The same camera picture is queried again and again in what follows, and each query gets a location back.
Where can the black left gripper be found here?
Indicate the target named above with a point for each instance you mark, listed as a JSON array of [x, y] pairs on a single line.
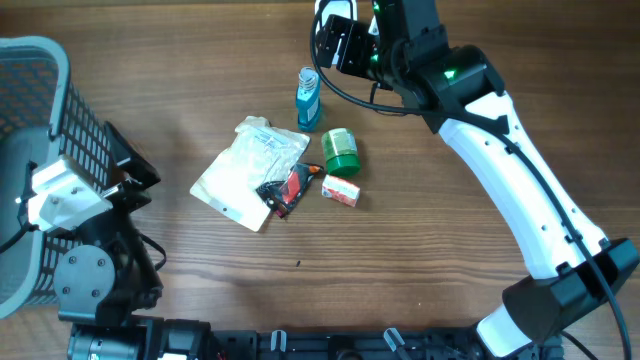
[[136, 168]]

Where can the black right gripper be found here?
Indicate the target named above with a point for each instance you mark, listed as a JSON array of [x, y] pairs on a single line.
[[357, 33]]

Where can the teal Listerine mouthwash bottle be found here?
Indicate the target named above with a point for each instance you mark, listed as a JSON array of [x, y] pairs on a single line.
[[308, 102]]

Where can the green lidded jar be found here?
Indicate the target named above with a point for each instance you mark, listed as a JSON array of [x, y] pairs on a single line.
[[341, 152]]

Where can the white snack pouch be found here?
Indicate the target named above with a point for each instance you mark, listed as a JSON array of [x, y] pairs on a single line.
[[260, 153]]

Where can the red Kleenex tissue pack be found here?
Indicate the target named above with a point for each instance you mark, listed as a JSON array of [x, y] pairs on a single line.
[[340, 190]]

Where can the dark red snack packet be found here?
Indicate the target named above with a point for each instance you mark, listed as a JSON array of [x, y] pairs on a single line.
[[282, 196]]

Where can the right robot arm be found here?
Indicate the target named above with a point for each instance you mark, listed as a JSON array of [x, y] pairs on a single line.
[[573, 268]]

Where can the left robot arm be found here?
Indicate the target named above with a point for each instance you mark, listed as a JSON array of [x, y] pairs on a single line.
[[102, 283]]

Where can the white barcode scanner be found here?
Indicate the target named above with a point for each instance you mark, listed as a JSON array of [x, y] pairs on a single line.
[[343, 8]]

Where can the grey plastic mesh basket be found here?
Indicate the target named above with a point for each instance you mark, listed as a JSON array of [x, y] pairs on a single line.
[[43, 116]]

